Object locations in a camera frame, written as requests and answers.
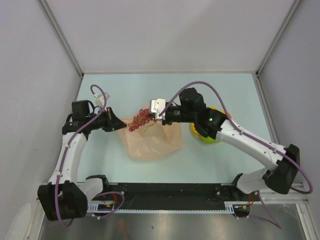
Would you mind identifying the green fake apple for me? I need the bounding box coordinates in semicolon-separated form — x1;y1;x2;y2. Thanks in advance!
201;136;218;144

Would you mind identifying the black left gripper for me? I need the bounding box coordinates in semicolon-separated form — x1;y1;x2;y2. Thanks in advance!
86;107;127;133

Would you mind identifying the cream ceramic plate leaf motif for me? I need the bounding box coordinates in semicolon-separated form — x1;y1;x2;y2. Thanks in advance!
189;123;220;145

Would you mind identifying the yellow fake banana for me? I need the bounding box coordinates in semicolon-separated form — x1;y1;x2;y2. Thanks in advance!
189;123;202;141

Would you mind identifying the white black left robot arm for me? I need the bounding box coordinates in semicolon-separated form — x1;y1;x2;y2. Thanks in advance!
37;100;127;221

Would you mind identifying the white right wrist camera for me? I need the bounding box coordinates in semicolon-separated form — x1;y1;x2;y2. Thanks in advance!
148;98;166;121

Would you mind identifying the translucent orange plastic bag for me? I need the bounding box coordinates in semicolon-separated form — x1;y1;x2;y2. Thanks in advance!
118;115;183;161

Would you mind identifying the red fake grapes bunch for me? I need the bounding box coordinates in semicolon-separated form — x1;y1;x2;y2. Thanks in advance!
127;108;157;132

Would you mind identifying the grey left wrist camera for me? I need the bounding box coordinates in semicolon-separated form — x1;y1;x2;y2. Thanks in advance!
93;92;110;108

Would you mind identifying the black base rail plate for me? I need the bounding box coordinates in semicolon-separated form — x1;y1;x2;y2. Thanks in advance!
82;182;261;211

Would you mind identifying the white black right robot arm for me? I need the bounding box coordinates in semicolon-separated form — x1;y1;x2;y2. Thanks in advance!
155;88;300;201

